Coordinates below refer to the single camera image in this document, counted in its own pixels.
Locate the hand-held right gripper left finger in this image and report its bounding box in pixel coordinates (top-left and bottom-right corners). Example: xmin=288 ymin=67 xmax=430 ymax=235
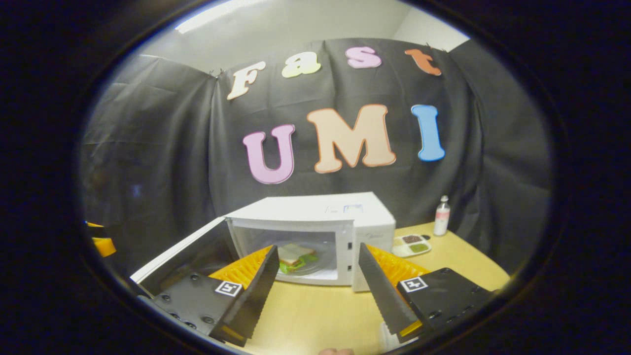
xmin=150 ymin=245 xmax=280 ymax=348

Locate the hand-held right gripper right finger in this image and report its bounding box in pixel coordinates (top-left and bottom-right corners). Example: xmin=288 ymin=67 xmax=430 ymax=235
xmin=358 ymin=243 xmax=494 ymax=344

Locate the lettuce sandwich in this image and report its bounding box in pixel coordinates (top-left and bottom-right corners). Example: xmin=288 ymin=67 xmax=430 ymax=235
xmin=277 ymin=243 xmax=319 ymax=275

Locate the white microwave oven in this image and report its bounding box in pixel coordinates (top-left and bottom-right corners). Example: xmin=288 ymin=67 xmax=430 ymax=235
xmin=130 ymin=191 xmax=396 ymax=296

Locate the white divided dish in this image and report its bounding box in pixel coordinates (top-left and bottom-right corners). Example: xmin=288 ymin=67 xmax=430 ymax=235
xmin=392 ymin=233 xmax=432 ymax=258

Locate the clear glass plate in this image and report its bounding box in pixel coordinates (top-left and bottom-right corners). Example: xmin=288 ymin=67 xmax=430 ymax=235
xmin=270 ymin=242 xmax=339 ymax=283

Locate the small pink label bottle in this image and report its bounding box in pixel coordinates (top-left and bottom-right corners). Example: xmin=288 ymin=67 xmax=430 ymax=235
xmin=434 ymin=195 xmax=451 ymax=236

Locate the black backdrop cloth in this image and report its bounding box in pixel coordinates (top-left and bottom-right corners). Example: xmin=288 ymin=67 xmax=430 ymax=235
xmin=79 ymin=37 xmax=553 ymax=277

